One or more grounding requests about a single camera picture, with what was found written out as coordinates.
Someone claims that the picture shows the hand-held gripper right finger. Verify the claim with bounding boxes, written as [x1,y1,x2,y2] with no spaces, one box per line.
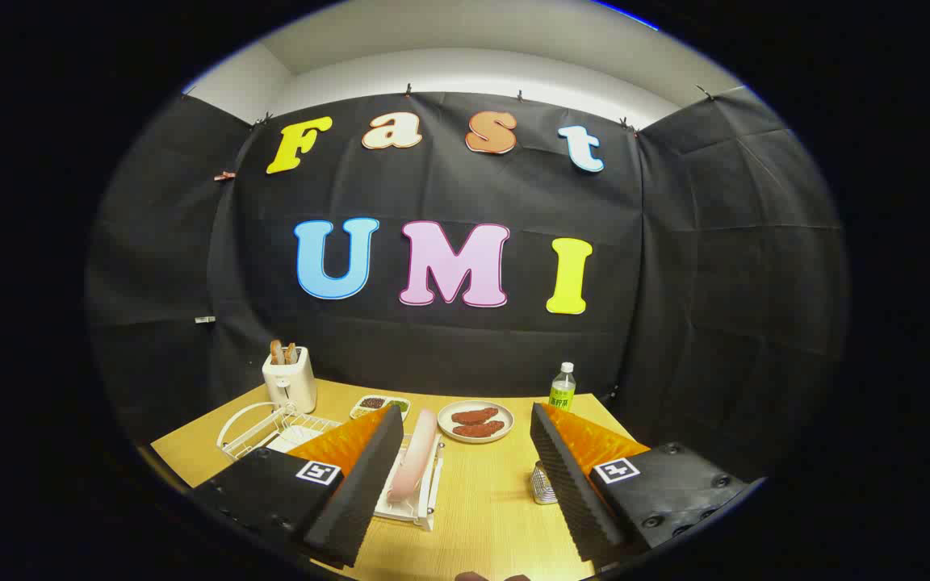
[530,402,752,566]

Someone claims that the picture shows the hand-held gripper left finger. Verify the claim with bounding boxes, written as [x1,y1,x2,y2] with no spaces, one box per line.
[191,403,405,570]

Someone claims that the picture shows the silver wire basket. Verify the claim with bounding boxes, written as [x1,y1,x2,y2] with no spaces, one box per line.
[530,460,559,506]

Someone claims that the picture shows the white wire dish rack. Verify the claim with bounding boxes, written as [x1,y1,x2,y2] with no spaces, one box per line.
[216,401,446,532]

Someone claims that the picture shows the pink plate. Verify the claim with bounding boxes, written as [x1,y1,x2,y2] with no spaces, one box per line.
[387,408,439,505]

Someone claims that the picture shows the white two-part sauce dish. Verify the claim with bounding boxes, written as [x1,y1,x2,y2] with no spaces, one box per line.
[350,395,412,422]

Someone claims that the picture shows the beige oval plate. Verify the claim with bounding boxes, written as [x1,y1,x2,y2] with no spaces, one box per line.
[438,400,515,444]

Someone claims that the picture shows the green label drink bottle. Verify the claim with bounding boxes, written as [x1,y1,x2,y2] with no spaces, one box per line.
[548,362,577,412]

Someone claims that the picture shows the white toaster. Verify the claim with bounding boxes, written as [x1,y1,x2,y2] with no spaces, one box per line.
[262,345,318,415]

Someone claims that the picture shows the black backdrop cloth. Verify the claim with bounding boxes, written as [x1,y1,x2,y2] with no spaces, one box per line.
[86,87,849,485]

